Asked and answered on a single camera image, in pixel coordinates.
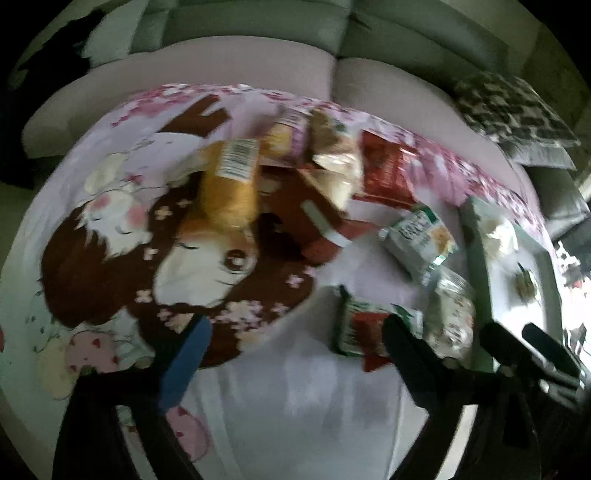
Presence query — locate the black white patterned pillow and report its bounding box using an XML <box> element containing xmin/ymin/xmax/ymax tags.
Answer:
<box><xmin>452</xmin><ymin>71</ymin><xmax>580</xmax><ymax>148</ymax></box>

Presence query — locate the white crumpled packet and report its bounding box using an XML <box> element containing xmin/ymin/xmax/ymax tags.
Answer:
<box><xmin>482</xmin><ymin>217</ymin><xmax>518</xmax><ymax>254</ymax></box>

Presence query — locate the small dark item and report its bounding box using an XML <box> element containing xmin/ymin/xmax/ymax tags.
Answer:
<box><xmin>515</xmin><ymin>263</ymin><xmax>541</xmax><ymax>301</ymax></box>

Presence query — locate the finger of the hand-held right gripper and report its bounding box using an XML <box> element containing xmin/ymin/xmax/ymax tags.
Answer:
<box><xmin>521</xmin><ymin>323</ymin><xmax>581</xmax><ymax>378</ymax></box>
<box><xmin>480</xmin><ymin>322</ymin><xmax>543</xmax><ymax>377</ymax></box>

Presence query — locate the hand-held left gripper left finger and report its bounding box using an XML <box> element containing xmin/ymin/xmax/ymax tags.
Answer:
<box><xmin>51</xmin><ymin>314</ymin><xmax>213</xmax><ymax>480</ymax></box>

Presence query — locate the red green snack packet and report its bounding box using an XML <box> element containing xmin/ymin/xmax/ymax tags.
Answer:
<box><xmin>339</xmin><ymin>286</ymin><xmax>423</xmax><ymax>372</ymax></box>

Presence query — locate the beige snack packet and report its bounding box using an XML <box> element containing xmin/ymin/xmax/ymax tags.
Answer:
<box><xmin>307</xmin><ymin>108</ymin><xmax>365</xmax><ymax>208</ymax></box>

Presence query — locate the pink sofa seat cushion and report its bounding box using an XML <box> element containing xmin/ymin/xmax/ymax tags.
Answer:
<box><xmin>23</xmin><ymin>37</ymin><xmax>338</xmax><ymax>158</ymax></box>
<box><xmin>332</xmin><ymin>58</ymin><xmax>541</xmax><ymax>195</ymax></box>

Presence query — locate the dark red snack packet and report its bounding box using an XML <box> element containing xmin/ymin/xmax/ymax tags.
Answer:
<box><xmin>263</xmin><ymin>168</ymin><xmax>365</xmax><ymax>264</ymax></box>

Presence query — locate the printed blanket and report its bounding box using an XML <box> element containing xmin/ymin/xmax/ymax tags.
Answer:
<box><xmin>0</xmin><ymin>83</ymin><xmax>559</xmax><ymax>480</ymax></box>

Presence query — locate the green white snack packet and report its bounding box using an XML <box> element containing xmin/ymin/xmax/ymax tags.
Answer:
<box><xmin>379</xmin><ymin>205</ymin><xmax>458</xmax><ymax>282</ymax></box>

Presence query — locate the yellow bread packet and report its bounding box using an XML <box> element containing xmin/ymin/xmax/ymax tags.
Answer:
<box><xmin>185</xmin><ymin>138</ymin><xmax>264</xmax><ymax>232</ymax></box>

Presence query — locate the purple snack packet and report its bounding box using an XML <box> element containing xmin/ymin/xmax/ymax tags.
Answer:
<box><xmin>259</xmin><ymin>108</ymin><xmax>310</xmax><ymax>167</ymax></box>

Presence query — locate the grey pillow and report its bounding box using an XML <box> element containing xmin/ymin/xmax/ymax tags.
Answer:
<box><xmin>499</xmin><ymin>138</ymin><xmax>578</xmax><ymax>171</ymax></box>

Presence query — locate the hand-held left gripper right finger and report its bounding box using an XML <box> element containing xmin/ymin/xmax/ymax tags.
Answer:
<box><xmin>382</xmin><ymin>315</ymin><xmax>542</xmax><ymax>480</ymax></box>

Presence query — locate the dark cloth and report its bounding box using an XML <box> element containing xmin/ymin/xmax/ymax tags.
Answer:
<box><xmin>9</xmin><ymin>9</ymin><xmax>107</xmax><ymax>88</ymax></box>

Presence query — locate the grey green sofa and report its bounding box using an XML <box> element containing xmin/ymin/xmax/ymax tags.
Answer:
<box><xmin>9</xmin><ymin>0</ymin><xmax>591</xmax><ymax>241</ymax></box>

